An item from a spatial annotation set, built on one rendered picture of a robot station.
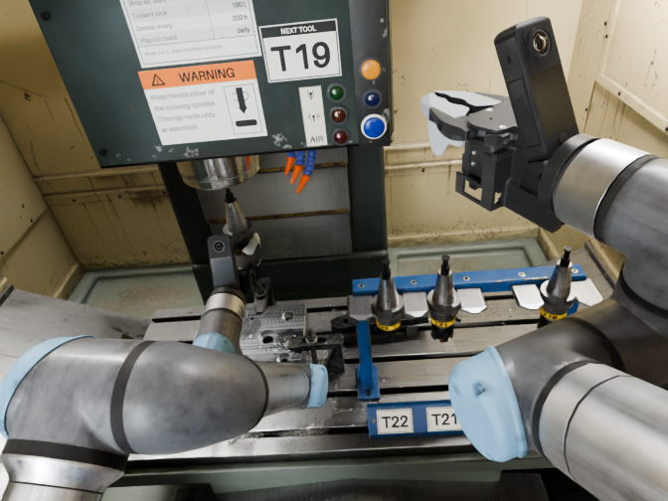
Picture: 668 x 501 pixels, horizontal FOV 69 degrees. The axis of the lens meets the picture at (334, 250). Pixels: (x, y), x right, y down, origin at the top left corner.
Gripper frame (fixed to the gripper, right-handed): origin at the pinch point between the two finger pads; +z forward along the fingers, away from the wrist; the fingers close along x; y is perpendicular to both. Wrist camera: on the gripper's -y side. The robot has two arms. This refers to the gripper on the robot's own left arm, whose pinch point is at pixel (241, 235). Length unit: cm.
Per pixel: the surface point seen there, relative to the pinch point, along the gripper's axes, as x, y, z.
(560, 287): 63, 5, -18
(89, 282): -94, 69, 72
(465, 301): 46.0, 8.1, -16.9
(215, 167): 1.2, -21.3, -8.9
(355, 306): 24.2, 8.2, -16.3
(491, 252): 80, 71, 76
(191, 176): -3.8, -19.5, -8.1
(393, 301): 31.7, 5.6, -18.2
